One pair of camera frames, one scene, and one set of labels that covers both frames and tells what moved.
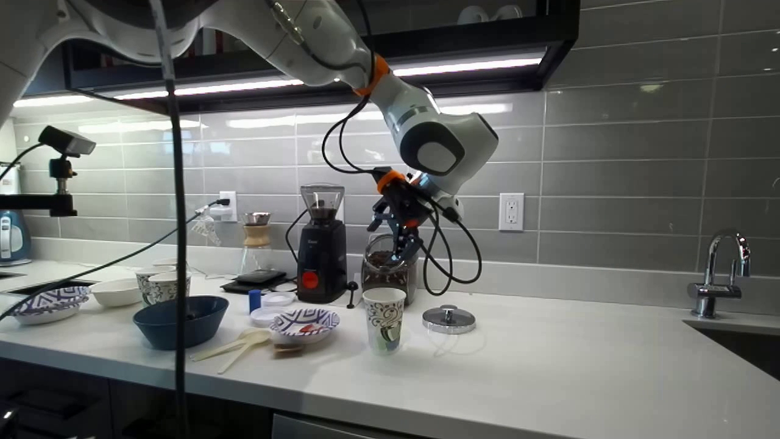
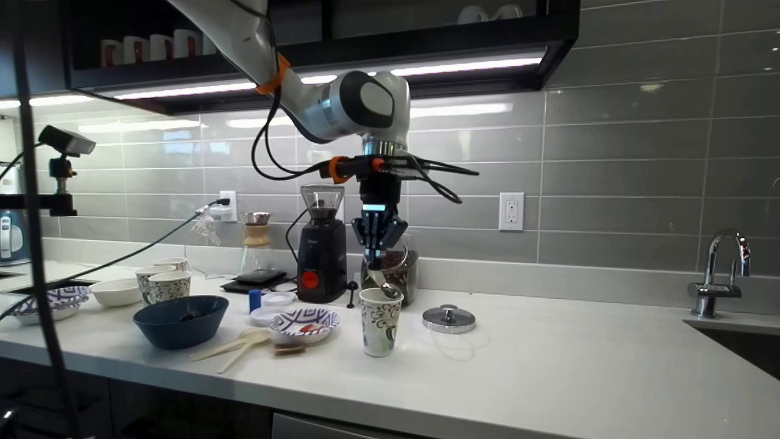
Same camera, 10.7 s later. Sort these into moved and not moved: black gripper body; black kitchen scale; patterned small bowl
Moved: black gripper body
Not moved: patterned small bowl; black kitchen scale
